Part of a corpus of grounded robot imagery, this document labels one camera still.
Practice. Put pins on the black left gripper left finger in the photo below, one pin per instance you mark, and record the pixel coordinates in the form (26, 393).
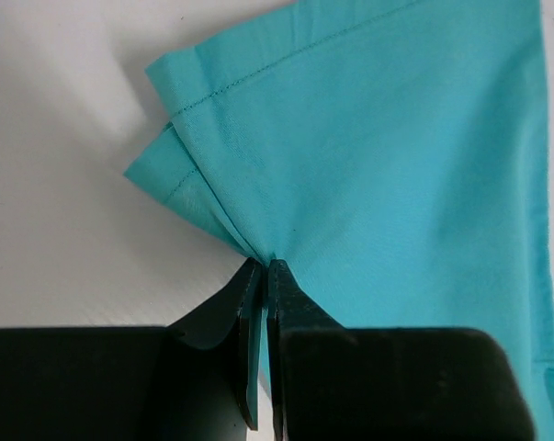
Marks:
(195, 379)

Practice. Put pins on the teal trousers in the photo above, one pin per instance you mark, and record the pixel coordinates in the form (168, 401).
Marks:
(393, 153)

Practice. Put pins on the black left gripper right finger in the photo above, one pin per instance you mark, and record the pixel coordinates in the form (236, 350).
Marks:
(329, 382)

